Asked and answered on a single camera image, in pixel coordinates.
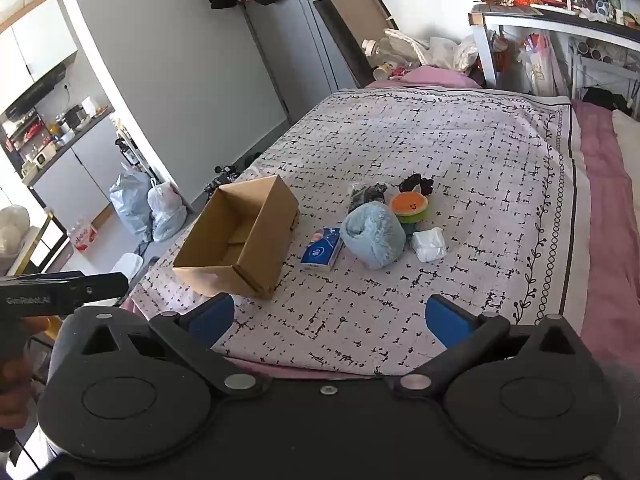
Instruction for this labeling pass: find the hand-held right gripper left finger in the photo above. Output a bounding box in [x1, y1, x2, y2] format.
[65, 294, 273, 401]

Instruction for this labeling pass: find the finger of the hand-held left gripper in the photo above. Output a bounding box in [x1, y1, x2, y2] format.
[70, 271, 129, 311]

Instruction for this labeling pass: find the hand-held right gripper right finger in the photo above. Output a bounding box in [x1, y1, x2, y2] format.
[395, 294, 588, 401]

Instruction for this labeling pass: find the brown cardboard box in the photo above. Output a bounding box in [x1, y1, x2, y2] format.
[172, 174, 301, 302]

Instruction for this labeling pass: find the light blue fluffy plush roll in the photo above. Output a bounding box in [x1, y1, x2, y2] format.
[340, 200, 406, 270]

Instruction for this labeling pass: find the orange burger plush toy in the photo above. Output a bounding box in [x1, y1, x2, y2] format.
[390, 191, 432, 225]

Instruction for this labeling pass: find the blue tissue pack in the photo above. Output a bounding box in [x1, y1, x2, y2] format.
[300, 226, 344, 272]

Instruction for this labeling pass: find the black scrunchie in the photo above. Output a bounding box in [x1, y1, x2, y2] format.
[398, 172, 435, 196]

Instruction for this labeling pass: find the crinkled clear plastic wrapper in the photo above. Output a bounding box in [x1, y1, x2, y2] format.
[348, 182, 394, 214]

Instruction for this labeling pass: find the person's left hand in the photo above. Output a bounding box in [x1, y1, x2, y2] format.
[0, 316, 49, 454]

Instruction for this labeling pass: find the white waste bin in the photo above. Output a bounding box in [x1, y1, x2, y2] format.
[109, 253, 146, 282]

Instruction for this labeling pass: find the red and white carton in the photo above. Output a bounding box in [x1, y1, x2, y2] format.
[69, 224, 99, 254]

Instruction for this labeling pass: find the grey plastic bag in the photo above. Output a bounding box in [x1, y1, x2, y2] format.
[109, 169, 154, 242]

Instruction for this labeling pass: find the white plastic bag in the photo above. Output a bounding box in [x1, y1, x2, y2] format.
[147, 182, 189, 242]

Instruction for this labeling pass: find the grey kitchen base cabinet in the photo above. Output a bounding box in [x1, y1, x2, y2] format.
[29, 116, 132, 232]

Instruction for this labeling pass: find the black and white printed blanket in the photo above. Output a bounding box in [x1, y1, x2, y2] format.
[127, 87, 582, 377]

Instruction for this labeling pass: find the black range hood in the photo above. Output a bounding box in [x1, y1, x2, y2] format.
[0, 62, 71, 117]

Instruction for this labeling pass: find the white pillow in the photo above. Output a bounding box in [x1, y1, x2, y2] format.
[612, 108, 640, 162]

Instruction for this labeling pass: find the clear bottle with white cap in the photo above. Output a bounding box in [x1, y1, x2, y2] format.
[362, 38, 397, 69]

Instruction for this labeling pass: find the white metal chair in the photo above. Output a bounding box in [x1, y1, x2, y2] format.
[569, 41, 640, 103]

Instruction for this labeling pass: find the white desk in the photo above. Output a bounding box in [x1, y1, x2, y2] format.
[469, 2, 640, 102]

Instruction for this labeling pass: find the flat brown cardboard board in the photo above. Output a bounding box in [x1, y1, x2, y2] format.
[313, 0, 401, 87]

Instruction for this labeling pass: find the gold frame shelf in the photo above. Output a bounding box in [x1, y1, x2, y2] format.
[14, 209, 72, 277]

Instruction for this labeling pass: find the white kitchen wall cabinet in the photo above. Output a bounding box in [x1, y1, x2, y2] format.
[0, 0, 79, 87]

